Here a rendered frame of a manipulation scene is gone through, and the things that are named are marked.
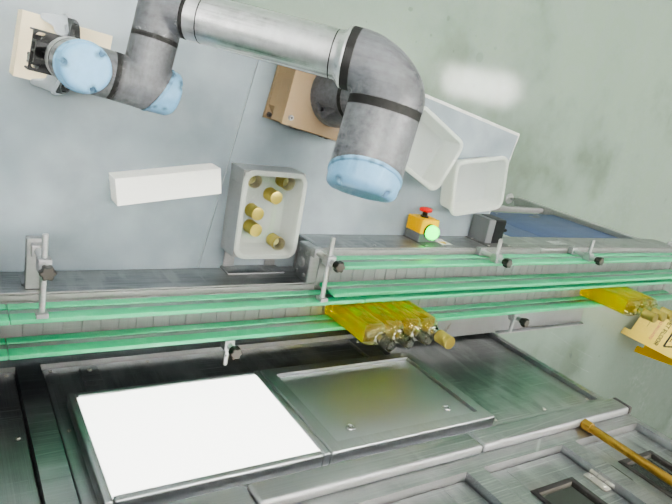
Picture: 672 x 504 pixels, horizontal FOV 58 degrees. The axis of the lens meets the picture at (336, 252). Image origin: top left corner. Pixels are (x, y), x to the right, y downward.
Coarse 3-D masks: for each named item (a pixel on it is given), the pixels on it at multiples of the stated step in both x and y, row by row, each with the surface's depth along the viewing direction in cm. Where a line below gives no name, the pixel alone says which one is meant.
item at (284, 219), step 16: (272, 176) 146; (288, 176) 148; (256, 192) 153; (288, 192) 157; (304, 192) 152; (240, 208) 145; (272, 208) 157; (288, 208) 157; (240, 224) 146; (272, 224) 159; (288, 224) 158; (240, 240) 155; (256, 240) 158; (288, 240) 158; (240, 256) 149; (256, 256) 151; (272, 256) 154; (288, 256) 156
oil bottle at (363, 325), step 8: (344, 304) 157; (352, 304) 158; (328, 312) 162; (336, 312) 159; (344, 312) 155; (352, 312) 153; (360, 312) 154; (368, 312) 155; (336, 320) 159; (344, 320) 155; (352, 320) 152; (360, 320) 150; (368, 320) 150; (376, 320) 150; (352, 328) 152; (360, 328) 150; (368, 328) 147; (376, 328) 147; (384, 328) 149; (360, 336) 150; (368, 336) 147; (368, 344) 148; (376, 344) 149
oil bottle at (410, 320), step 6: (384, 306) 161; (390, 306) 160; (396, 306) 161; (390, 312) 158; (396, 312) 157; (402, 312) 158; (408, 312) 158; (402, 318) 154; (408, 318) 154; (414, 318) 155; (408, 324) 153; (414, 324) 153; (420, 324) 155; (408, 330) 153
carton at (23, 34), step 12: (24, 12) 110; (24, 24) 111; (36, 24) 112; (48, 24) 113; (24, 36) 111; (84, 36) 116; (96, 36) 118; (108, 36) 119; (12, 48) 117; (24, 48) 112; (108, 48) 119; (12, 60) 115; (24, 60) 113; (12, 72) 113; (24, 72) 113; (36, 72) 114
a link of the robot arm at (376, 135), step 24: (360, 96) 89; (360, 120) 89; (384, 120) 88; (408, 120) 89; (336, 144) 93; (360, 144) 89; (384, 144) 89; (408, 144) 91; (336, 168) 91; (360, 168) 89; (384, 168) 89; (360, 192) 93; (384, 192) 91
